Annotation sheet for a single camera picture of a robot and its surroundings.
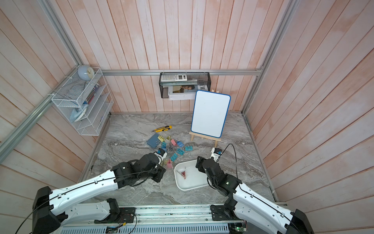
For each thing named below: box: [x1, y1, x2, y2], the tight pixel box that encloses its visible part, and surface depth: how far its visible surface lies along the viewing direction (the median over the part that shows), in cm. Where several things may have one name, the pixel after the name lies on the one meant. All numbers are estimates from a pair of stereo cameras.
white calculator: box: [160, 74, 188, 82], surface depth 92 cm
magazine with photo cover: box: [168, 84, 209, 101], surface depth 95 cm
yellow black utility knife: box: [151, 125, 173, 133], surface depth 110 cm
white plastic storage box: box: [174, 159, 208, 191], surface depth 87 cm
